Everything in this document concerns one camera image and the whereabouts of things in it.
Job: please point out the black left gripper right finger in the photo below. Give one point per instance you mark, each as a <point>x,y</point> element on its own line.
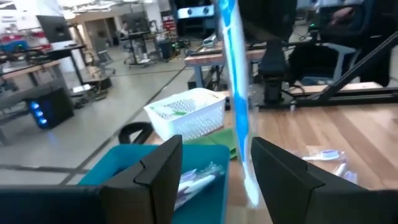
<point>304,205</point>

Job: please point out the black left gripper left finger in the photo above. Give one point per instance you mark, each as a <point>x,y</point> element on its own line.
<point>130,199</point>

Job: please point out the green toothbrush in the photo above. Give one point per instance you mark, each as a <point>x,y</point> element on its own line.
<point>177,112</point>

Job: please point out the blue toothbrush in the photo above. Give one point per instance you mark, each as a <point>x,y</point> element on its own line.
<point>239,109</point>

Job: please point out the pile of bagged toothbrushes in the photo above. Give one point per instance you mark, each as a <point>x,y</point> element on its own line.
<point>326,154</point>

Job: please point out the teal plastic bin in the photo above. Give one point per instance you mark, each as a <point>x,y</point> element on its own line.
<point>105,165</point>

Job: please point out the white perforated plastic basket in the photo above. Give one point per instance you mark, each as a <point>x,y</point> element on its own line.
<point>199,124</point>

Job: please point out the black computer tower with lights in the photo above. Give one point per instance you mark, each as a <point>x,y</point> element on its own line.
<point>59,105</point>

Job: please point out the black office chair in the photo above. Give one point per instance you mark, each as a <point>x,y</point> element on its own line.
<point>311,65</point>

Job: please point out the wooden workbench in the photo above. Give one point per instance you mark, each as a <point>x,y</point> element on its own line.
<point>205,59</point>

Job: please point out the black computer monitor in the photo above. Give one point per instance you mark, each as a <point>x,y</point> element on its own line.
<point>54,28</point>

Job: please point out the person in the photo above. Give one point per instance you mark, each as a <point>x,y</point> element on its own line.
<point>342,15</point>

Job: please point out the black machine with silver panel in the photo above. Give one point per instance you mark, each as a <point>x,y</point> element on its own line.
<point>196,12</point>

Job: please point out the black aluminium table frame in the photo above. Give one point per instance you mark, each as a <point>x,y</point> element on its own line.
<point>357,96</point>

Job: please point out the desk with gray metal frame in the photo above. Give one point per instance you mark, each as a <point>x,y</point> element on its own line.
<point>31,67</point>

